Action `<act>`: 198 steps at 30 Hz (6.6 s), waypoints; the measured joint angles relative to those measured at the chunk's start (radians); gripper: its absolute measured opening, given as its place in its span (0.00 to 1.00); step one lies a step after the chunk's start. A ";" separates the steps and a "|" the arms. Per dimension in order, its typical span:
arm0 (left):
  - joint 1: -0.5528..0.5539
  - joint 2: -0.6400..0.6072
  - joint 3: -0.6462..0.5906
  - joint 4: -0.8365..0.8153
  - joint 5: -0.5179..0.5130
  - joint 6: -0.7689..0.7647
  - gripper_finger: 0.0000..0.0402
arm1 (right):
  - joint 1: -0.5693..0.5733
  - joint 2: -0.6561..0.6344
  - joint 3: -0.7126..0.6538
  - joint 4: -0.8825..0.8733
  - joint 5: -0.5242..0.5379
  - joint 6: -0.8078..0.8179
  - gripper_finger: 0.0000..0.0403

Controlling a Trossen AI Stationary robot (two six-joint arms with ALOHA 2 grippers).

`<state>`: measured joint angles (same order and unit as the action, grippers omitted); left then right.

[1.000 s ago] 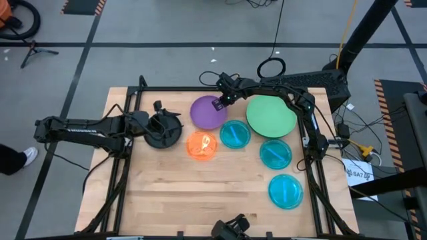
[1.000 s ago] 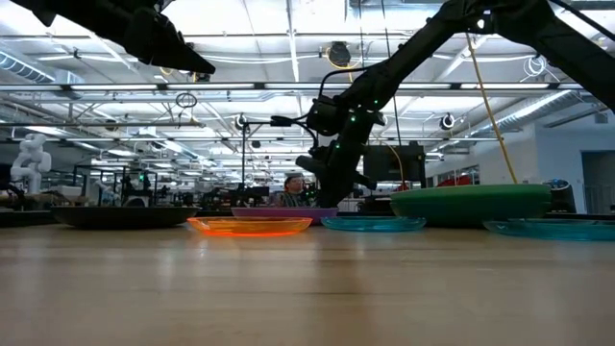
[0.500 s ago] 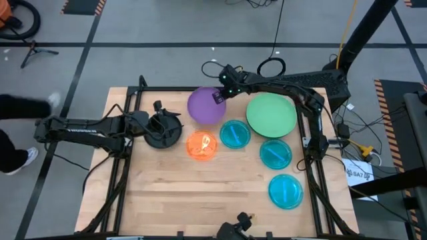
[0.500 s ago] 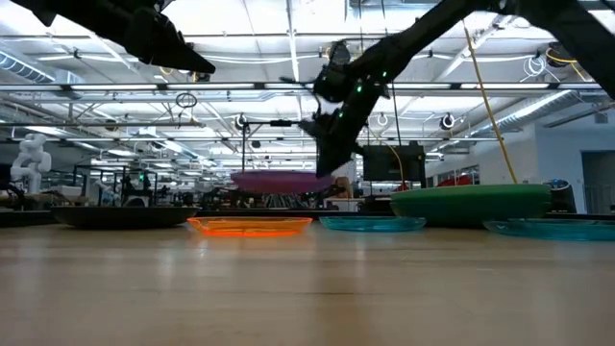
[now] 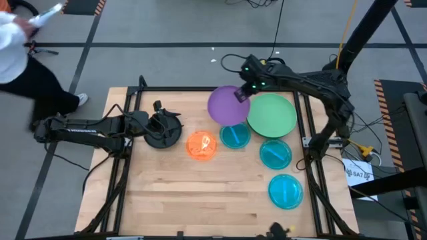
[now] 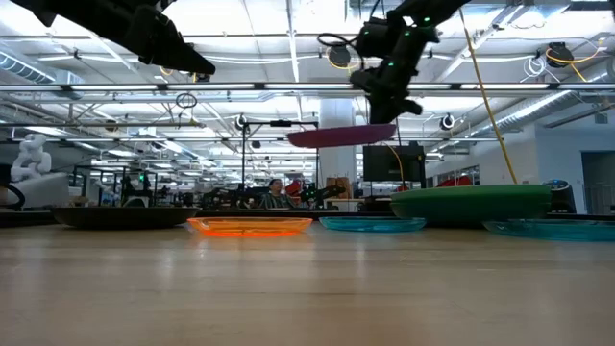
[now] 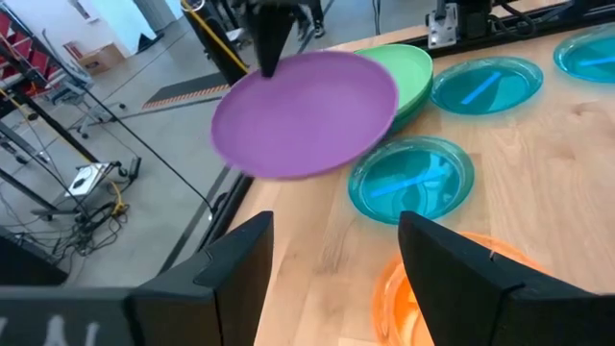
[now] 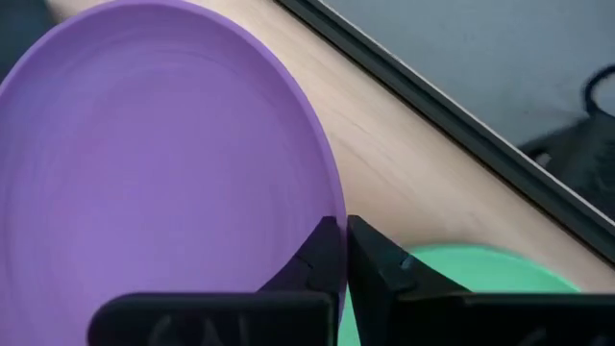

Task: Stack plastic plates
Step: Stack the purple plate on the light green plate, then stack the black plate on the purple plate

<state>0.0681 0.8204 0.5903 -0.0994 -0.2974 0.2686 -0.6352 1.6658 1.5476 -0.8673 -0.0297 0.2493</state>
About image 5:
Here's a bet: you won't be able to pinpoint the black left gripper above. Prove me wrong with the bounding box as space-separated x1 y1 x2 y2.
125 99 183 137

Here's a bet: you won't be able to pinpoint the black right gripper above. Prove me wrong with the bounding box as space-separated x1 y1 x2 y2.
233 65 278 104

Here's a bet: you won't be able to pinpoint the purple plastic plate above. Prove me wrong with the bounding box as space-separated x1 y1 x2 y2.
207 85 252 127

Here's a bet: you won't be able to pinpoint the black plastic plate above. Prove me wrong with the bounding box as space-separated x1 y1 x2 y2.
143 113 184 150

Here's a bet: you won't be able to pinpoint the light green plastic plate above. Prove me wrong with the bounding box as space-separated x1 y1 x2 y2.
246 93 298 139

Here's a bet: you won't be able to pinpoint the translucent blue plastic plate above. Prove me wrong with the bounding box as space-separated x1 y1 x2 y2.
219 122 252 150
268 173 304 211
259 139 293 171

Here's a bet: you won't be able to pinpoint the translucent orange plastic plate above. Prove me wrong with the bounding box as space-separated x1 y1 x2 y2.
185 129 218 162

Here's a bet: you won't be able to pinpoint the small floor tripod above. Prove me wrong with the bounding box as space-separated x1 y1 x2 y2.
28 39 59 57

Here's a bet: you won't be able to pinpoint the black hazard striped floor mat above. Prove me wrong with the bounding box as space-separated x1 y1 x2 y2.
60 0 107 17
403 0 427 9
373 79 427 240

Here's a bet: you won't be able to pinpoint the yellow plug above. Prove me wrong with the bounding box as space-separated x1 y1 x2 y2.
348 139 374 158

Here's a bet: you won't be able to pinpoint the black slanted pole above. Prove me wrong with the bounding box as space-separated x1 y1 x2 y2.
322 0 400 73

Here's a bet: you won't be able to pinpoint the black object with yellow spot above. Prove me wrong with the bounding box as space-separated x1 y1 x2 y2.
265 221 298 240

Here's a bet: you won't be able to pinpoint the white paper label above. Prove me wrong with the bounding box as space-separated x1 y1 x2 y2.
342 158 380 202

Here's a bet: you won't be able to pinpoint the white object held by person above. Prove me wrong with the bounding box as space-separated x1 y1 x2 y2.
28 2 64 28

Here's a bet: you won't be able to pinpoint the person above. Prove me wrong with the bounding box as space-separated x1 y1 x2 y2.
0 9 89 133

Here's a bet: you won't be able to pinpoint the person's hand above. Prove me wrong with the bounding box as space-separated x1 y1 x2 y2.
13 16 37 37

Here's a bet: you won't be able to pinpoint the black metal beam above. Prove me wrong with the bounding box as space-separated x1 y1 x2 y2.
349 165 427 200

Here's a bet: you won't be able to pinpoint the black cart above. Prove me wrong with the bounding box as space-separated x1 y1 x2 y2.
402 90 427 221

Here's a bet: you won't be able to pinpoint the black aluminium table frame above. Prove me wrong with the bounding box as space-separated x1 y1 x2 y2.
79 75 360 240

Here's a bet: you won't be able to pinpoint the black coiled floor cable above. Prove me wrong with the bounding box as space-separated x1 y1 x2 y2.
263 0 287 66

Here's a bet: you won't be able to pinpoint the black tangled cables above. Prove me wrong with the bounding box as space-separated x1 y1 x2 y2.
224 0 280 9

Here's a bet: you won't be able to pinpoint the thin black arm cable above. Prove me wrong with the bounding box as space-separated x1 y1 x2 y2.
52 153 113 196

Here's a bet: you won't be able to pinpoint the yellow cable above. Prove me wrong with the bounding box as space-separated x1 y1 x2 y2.
335 0 359 70

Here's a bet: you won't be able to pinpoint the long black floor cable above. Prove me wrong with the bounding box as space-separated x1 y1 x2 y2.
348 185 418 231

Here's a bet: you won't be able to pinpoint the black vacuum hose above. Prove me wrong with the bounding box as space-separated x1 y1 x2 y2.
8 0 40 21

